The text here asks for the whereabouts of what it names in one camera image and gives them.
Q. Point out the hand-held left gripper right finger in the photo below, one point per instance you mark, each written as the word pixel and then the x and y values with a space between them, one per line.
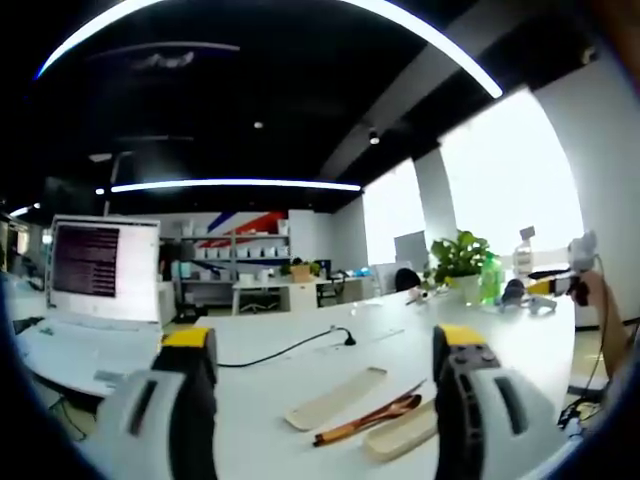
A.
pixel 490 425

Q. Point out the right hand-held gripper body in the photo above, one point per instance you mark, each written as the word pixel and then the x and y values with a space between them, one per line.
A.
pixel 582 252

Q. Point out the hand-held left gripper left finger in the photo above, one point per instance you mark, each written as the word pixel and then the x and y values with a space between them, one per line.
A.
pixel 150 425

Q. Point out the wooden chopstick utensil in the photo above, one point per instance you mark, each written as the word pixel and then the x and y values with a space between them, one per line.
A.
pixel 405 395

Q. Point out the beige cutlery case base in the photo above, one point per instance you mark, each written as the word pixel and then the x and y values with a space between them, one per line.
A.
pixel 400 435

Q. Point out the beige cutlery case lid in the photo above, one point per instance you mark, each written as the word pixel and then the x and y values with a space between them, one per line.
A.
pixel 335 397

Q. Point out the small white device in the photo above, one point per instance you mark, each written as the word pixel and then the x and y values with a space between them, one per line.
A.
pixel 541 305

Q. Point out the clear plastic bottle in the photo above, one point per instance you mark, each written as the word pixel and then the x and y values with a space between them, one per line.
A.
pixel 522 260

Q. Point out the dark round object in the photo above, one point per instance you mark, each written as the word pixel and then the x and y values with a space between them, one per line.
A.
pixel 512 292

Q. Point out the green plastic bottle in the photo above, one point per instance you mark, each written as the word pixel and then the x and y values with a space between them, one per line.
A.
pixel 490 280

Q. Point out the green potted plant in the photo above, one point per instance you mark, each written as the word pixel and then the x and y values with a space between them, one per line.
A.
pixel 460 260

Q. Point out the black office chair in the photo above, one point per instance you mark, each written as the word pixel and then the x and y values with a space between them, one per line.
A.
pixel 406 280

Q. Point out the white computer monitor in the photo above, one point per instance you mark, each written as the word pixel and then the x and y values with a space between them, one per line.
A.
pixel 107 267

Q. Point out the white storage shelf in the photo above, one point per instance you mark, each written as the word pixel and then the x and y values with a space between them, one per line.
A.
pixel 235 260

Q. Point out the white background desk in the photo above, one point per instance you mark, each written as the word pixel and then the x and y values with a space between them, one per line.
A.
pixel 300 292

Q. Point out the cardboard box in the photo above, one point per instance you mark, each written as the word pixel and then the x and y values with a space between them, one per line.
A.
pixel 302 273

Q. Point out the curved ceiling light strip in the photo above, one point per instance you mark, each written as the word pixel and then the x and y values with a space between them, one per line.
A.
pixel 450 45

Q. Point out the straight ceiling light strip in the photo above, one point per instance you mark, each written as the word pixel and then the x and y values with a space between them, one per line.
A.
pixel 235 185

